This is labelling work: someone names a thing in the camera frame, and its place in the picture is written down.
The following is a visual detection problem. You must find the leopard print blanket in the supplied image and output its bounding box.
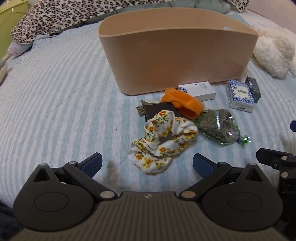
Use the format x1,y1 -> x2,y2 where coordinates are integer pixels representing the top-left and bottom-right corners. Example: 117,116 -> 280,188
10,0 -> 250,45

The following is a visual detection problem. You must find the floral white scrunchie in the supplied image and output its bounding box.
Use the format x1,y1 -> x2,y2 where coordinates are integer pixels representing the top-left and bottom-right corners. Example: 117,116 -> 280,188
127,110 -> 198,176

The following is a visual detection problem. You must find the green dried herb bag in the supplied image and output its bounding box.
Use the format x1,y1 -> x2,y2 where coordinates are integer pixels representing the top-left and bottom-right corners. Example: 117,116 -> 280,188
193,108 -> 250,147

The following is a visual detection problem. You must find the beige plastic storage bin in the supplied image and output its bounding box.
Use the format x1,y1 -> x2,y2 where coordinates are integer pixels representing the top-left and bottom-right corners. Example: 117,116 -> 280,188
98,8 -> 258,95

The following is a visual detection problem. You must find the blue white tissue pack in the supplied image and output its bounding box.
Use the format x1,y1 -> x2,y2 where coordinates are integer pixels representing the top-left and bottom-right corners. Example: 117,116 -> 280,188
226,79 -> 255,113

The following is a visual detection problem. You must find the white card box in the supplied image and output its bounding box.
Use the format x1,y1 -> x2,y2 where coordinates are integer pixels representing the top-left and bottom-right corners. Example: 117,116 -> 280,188
178,81 -> 216,101

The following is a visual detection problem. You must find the white fluffy plush toy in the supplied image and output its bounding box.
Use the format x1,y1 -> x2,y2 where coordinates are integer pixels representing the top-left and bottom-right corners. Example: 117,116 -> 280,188
252,24 -> 295,79

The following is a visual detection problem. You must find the green plastic storage box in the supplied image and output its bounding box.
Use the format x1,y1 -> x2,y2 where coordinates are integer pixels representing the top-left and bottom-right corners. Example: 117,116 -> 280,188
0,0 -> 29,58

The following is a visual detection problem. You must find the orange plush sock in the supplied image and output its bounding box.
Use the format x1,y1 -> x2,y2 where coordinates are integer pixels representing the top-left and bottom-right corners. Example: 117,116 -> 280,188
161,87 -> 205,120

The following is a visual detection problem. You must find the grey plush toy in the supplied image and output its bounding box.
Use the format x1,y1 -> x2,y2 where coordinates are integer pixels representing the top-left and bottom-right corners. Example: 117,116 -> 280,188
0,60 -> 8,84

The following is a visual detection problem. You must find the dark small box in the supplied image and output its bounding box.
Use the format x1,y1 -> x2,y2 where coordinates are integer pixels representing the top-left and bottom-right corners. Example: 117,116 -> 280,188
245,76 -> 261,103

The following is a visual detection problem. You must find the brown hair clip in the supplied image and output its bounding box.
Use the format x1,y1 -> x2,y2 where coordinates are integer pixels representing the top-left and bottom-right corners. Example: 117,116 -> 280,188
136,100 -> 185,122

